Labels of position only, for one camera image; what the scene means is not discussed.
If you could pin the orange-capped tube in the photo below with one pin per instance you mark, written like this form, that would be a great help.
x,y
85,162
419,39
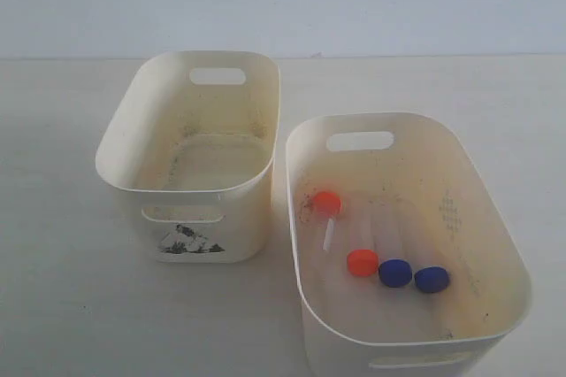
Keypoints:
x,y
362,257
328,208

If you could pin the cream plastic bin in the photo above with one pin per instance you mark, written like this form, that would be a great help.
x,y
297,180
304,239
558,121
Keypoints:
x,y
407,164
189,152

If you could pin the blue-capped tube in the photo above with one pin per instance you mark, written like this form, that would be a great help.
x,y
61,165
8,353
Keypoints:
x,y
394,269
430,274

